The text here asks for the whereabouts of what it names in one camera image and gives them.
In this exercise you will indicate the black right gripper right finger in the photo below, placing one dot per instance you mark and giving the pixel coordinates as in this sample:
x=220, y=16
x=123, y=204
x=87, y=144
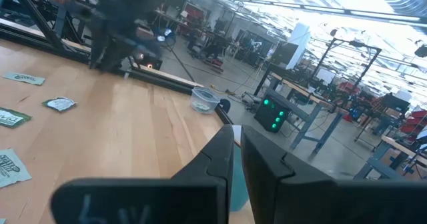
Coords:
x=262, y=170

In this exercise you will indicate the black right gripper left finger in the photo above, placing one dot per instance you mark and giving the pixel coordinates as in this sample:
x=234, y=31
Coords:
x=217, y=160

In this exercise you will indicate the dark green Truvia packet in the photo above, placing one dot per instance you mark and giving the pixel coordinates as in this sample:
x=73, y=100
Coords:
x=60, y=104
x=11, y=117

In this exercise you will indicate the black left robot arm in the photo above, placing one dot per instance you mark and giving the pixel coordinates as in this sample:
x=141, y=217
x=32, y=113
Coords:
x=123, y=7

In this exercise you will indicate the teal ceramic mug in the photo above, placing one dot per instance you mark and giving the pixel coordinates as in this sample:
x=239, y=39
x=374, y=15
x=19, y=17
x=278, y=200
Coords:
x=239, y=184

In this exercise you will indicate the black computer tower green lights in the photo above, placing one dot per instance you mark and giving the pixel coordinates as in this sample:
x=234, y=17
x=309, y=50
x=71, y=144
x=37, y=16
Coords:
x=272, y=114

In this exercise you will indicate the clear plastic container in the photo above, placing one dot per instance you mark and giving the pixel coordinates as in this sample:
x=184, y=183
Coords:
x=204, y=99

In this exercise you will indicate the wooden top steel workbench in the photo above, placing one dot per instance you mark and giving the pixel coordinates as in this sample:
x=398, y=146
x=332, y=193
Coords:
x=300, y=87
x=400, y=147

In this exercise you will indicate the small black box pink light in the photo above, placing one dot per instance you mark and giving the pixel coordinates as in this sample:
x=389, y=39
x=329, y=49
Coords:
x=150, y=64

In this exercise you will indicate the black device blue lights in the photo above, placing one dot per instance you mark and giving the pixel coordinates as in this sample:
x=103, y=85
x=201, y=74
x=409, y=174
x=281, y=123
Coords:
x=163, y=34

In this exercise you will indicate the red tool cabinet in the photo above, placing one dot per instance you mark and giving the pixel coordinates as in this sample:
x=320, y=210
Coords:
x=193, y=12

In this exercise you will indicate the black aluminium table frame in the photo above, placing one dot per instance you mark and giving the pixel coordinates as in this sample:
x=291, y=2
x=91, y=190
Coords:
x=40, y=42

